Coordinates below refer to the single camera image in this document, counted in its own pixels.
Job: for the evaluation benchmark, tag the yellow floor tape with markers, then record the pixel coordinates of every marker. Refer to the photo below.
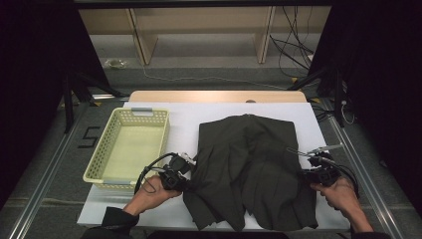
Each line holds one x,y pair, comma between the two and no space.
315,100
95,104
294,80

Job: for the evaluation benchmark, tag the pale yellow plastic basket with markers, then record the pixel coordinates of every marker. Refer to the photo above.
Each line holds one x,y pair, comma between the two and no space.
132,149

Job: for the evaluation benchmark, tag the aluminium floor rail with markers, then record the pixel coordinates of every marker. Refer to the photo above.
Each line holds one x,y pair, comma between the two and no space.
365,166
40,189

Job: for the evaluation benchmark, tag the dark pleated skirt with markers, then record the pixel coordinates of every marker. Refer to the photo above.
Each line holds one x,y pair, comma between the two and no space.
249,166

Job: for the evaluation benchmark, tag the wooden shelf unit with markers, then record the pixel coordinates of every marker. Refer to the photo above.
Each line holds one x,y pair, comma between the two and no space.
205,20

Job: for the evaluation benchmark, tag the crumpled clear plastic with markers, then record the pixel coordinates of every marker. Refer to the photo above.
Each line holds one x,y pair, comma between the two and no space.
115,63

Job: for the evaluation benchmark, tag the dark table grommet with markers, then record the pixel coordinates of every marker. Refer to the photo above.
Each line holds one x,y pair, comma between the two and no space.
250,101

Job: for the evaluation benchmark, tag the black overhead frame bar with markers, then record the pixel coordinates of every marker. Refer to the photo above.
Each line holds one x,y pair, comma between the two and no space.
199,4

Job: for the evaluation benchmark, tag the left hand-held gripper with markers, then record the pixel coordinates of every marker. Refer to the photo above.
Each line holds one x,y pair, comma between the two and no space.
175,176

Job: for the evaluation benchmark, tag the black curtain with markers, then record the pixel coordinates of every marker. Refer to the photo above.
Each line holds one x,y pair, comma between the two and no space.
30,83
381,83

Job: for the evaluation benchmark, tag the white foam board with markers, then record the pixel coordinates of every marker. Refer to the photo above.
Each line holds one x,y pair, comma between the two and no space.
185,119

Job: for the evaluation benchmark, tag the person's left hand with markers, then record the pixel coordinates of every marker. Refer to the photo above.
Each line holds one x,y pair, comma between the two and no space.
149,195

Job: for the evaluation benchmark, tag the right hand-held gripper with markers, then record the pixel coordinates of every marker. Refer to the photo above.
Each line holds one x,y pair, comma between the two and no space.
323,174

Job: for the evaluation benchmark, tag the person's right hand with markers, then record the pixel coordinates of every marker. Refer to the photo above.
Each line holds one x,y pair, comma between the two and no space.
341,195

